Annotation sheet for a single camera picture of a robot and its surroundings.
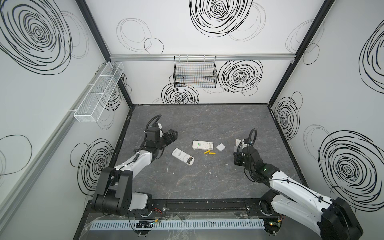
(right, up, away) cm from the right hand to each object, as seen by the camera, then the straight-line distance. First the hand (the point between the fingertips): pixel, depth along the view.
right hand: (232, 154), depth 84 cm
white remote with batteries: (-16, +3, +12) cm, 20 cm away
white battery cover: (-4, +2, +12) cm, 13 cm away
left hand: (-33, +11, +5) cm, 35 cm away
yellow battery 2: (-13, 0, +9) cm, 16 cm away
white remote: (-28, -3, +6) cm, 29 cm away
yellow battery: (-11, -1, +9) cm, 14 cm away
